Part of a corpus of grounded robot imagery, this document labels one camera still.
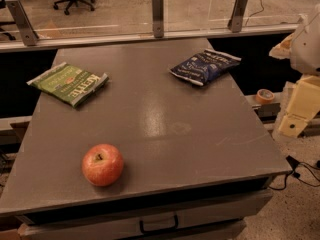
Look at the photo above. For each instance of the black drawer handle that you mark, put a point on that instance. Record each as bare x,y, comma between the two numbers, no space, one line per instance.
158,225

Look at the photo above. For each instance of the blue chip bag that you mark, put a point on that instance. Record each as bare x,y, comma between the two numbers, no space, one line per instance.
205,67

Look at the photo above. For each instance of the red apple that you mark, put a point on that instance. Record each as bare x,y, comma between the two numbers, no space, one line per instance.
102,165

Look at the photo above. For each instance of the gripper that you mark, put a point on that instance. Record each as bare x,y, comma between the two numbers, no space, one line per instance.
308,52

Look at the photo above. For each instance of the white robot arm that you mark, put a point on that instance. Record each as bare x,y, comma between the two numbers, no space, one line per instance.
302,48

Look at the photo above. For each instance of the left metal glass bracket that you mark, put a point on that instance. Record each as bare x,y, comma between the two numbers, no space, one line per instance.
27,33

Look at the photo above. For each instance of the green jalapeno chip bag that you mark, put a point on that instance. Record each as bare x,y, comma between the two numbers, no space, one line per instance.
68,83

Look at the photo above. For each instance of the grey table drawer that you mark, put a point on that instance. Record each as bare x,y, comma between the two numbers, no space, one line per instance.
220,218

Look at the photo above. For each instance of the middle metal glass bracket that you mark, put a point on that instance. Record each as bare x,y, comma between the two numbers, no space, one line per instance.
158,18

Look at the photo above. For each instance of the orange tape roll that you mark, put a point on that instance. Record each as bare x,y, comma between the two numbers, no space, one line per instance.
264,96

